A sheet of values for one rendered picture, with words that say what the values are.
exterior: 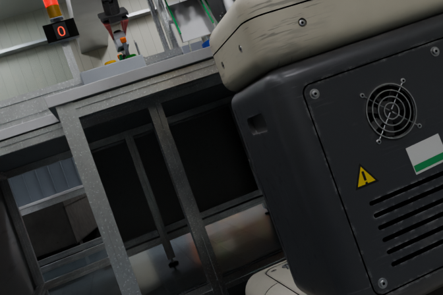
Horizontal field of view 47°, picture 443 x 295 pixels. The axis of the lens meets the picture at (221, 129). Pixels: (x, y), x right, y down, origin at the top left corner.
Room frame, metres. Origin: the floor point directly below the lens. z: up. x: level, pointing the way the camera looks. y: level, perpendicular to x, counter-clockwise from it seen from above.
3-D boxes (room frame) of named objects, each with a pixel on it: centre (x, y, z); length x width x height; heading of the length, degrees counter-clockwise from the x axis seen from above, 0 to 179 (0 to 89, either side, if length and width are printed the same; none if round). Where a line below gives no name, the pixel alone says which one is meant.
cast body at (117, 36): (1.91, 0.25, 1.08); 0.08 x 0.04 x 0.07; 16
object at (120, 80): (1.71, 0.04, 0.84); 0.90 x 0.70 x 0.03; 104
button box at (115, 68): (1.68, 0.27, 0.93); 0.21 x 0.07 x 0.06; 105
